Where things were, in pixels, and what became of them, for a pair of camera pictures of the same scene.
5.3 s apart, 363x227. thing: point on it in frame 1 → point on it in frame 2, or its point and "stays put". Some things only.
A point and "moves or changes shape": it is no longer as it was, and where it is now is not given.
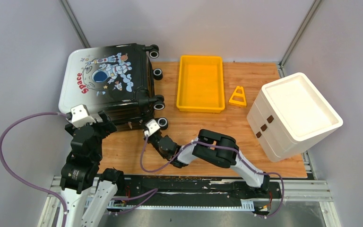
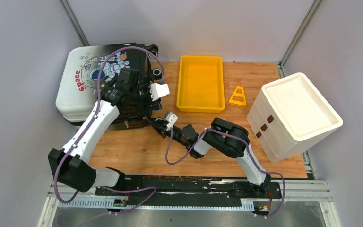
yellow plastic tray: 201,84 stays put
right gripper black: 150,137 → 162,127
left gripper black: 106,128 → 145,107
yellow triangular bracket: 238,103 stays put
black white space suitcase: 119,80 moves or changes shape
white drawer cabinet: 289,117 stays put
